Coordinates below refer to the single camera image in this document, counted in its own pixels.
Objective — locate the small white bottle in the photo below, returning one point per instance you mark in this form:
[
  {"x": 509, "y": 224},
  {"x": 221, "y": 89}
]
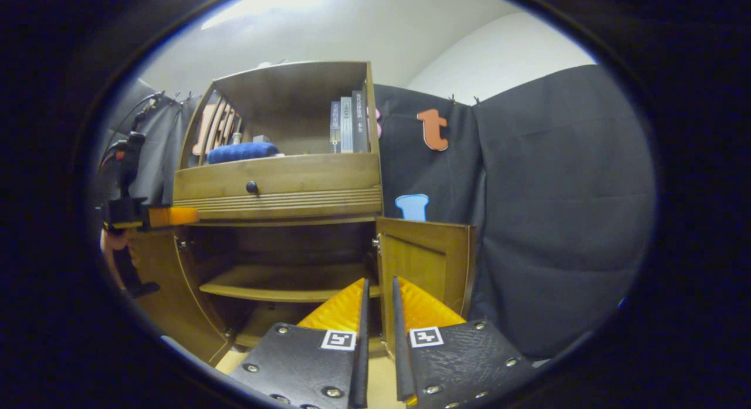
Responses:
[{"x": 236, "y": 138}]

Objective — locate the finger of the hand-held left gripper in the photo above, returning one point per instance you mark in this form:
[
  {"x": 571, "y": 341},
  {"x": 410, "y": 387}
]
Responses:
[{"x": 176, "y": 216}]

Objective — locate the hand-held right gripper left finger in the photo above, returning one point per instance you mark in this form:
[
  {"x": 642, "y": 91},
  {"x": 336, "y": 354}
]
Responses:
[{"x": 362, "y": 338}]

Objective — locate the black drawer knob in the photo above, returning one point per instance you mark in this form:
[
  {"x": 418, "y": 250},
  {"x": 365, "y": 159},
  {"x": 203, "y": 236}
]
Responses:
[{"x": 251, "y": 187}]

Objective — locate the wooden inner shelf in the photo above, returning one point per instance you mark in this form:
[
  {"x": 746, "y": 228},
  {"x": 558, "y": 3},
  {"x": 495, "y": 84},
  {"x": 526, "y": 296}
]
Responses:
[{"x": 281, "y": 283}]

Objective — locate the light grey book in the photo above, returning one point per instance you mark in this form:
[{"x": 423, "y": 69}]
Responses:
[{"x": 347, "y": 124}]

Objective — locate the black backdrop cloth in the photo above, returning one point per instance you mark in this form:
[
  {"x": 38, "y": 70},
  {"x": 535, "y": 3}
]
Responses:
[{"x": 557, "y": 221}]

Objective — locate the blue folded towel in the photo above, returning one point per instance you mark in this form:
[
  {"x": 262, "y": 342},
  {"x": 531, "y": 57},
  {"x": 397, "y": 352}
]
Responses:
[{"x": 243, "y": 152}]

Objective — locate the wooden ribbed drawer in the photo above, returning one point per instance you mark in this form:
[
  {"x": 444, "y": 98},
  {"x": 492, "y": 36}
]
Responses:
[{"x": 317, "y": 174}]

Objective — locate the wooden double-door shoe cabinet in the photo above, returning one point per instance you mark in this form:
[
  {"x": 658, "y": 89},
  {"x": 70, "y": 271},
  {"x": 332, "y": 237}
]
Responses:
[{"x": 281, "y": 92}]

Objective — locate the small pale object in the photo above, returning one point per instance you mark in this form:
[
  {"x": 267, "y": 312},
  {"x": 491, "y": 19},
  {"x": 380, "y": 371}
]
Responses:
[{"x": 270, "y": 64}]

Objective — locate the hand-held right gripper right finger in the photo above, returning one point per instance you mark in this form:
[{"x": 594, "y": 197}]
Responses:
[{"x": 401, "y": 350}]

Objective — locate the blue-grey book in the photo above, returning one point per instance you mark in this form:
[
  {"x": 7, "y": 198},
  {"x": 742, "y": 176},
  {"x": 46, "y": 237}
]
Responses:
[{"x": 335, "y": 127}]

